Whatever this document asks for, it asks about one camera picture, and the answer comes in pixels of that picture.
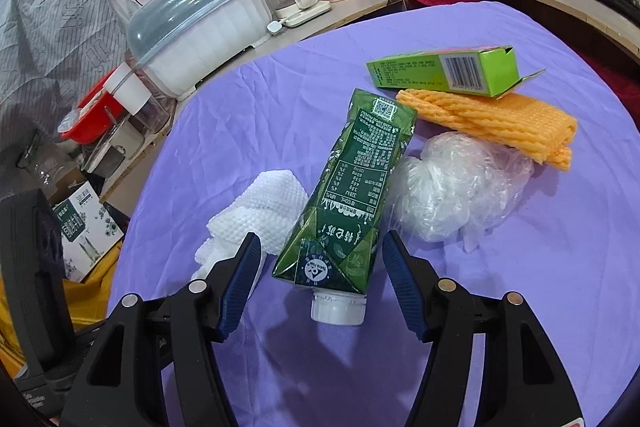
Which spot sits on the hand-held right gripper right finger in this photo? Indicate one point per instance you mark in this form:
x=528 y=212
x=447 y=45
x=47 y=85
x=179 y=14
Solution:
x=405 y=287

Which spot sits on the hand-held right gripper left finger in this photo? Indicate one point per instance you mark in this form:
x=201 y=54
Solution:
x=240 y=292

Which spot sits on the dark green drink carton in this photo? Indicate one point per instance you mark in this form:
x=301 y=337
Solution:
x=350 y=187

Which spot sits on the yellow cloth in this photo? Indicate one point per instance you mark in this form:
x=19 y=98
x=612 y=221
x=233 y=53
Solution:
x=95 y=292

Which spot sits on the printed cardboard box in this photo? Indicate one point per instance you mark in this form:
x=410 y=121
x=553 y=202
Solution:
x=85 y=227

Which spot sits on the white paper towel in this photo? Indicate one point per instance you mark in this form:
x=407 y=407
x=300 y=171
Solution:
x=260 y=202

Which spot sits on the purple blanket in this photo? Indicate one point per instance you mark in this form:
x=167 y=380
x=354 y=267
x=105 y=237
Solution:
x=500 y=257

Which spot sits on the crumpled clear plastic bag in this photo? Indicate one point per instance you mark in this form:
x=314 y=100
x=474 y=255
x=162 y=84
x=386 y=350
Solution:
x=450 y=192

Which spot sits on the red plastic basin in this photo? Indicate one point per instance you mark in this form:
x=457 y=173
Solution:
x=95 y=122

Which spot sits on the orange foam net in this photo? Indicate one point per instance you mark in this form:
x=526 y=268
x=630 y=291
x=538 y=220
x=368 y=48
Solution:
x=500 y=122

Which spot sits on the clear jar white lid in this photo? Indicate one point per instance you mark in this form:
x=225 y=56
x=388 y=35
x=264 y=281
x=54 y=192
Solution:
x=127 y=92

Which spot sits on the green cardboard box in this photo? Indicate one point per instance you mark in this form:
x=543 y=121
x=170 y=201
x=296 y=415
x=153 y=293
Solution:
x=425 y=69

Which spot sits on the white dish rack grey lid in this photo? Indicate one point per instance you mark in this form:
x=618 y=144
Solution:
x=210 y=47

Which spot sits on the grey printed curtain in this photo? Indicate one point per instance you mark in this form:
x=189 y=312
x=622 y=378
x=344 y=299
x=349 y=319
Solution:
x=60 y=32

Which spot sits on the black induction cooker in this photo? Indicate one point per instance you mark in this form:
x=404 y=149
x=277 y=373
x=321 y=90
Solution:
x=620 y=9

